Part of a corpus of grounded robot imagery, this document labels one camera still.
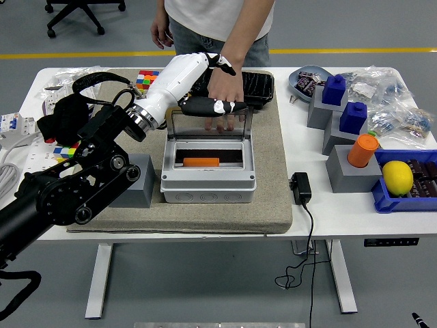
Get person's right hand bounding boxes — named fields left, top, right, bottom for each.
left=150, top=18, right=175, bottom=51

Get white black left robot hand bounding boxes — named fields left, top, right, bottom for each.
left=136, top=52, right=247, bottom=129

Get person's left hand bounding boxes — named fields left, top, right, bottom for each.
left=204, top=66, right=246, bottom=135

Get orange cylinder battery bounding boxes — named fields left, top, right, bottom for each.
left=183, top=156, right=221, bottom=167
left=347, top=133, right=380, bottom=169

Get grey electrical box clear lid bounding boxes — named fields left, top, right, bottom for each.
left=160, top=107, right=257, bottom=204

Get blue battery block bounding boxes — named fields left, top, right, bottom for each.
left=322, top=74, right=348, bottom=106
left=339, top=101, right=369, bottom=135

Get colourful puzzle cube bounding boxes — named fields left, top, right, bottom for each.
left=53, top=141, right=81, bottom=163
left=135, top=70, right=160, bottom=92

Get black plastic tray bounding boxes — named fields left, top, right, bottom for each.
left=189, top=70, right=276, bottom=111

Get person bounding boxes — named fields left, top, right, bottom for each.
left=165, top=0, right=276, bottom=68

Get grey-brown mat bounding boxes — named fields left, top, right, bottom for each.
left=59, top=68, right=294, bottom=235

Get black table control panel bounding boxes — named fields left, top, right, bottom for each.
left=363, top=238, right=420, bottom=247

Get black office chair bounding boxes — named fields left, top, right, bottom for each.
left=44, top=0, right=127, bottom=39

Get blue-grey dish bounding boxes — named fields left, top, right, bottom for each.
left=288, top=65, right=334, bottom=103

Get grey holder block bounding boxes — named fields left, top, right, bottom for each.
left=322, top=111, right=369, bottom=156
left=307, top=85, right=349, bottom=130
left=326, top=144, right=383, bottom=194

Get grey block with round hole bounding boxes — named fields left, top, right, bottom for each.
left=109, top=153, right=154, bottom=208

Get black cloth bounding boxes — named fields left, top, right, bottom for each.
left=36, top=92, right=90, bottom=146

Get blue plastic bin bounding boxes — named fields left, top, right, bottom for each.
left=371, top=149, right=437, bottom=213

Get white socket module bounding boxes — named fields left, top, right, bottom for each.
left=42, top=83, right=97, bottom=113

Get black power adapter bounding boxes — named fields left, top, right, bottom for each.
left=289, top=172, right=313, bottom=206

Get white table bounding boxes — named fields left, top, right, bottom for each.
left=0, top=66, right=437, bottom=320

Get dark capacitors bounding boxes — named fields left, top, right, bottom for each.
left=408, top=159, right=437, bottom=199

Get yellow lemon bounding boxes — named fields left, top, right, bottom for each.
left=381, top=160, right=414, bottom=197

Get clear bag of small parts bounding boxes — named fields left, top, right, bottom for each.
left=344, top=66, right=410, bottom=105
left=367, top=101, right=437, bottom=150

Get white power strip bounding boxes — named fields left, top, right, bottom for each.
left=24, top=142, right=64, bottom=172

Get white circuit breaker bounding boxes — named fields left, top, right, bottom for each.
left=0, top=112, right=38, bottom=141

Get grey under-table bracket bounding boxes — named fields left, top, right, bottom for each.
left=291, top=240, right=322, bottom=256

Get black adapter cord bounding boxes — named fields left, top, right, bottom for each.
left=274, top=201, right=334, bottom=328

